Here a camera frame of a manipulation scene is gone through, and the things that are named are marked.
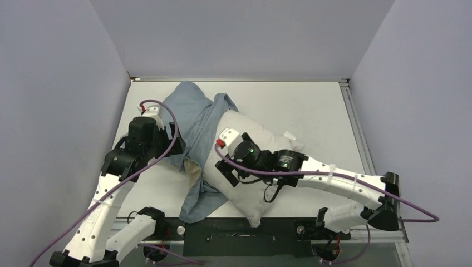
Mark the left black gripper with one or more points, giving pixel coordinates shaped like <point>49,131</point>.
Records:
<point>162,133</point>

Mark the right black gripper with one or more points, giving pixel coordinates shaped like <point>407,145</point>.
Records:
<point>229,172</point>

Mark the patchwork and blue pillowcase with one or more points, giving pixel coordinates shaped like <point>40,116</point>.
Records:
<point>197,117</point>

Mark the cream white pillow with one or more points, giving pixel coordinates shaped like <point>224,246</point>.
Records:
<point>247,199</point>

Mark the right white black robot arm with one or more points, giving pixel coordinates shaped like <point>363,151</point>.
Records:
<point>373,198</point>

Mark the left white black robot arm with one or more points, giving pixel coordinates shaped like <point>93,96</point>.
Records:
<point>91,244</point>

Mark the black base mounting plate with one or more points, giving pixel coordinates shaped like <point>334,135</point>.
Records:
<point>235,237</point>

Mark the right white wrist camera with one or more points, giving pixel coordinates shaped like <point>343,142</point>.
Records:
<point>229,137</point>

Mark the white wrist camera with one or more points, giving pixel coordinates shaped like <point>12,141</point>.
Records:
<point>229,137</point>
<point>152,111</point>

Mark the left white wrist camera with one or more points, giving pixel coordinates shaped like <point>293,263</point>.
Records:
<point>152,111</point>

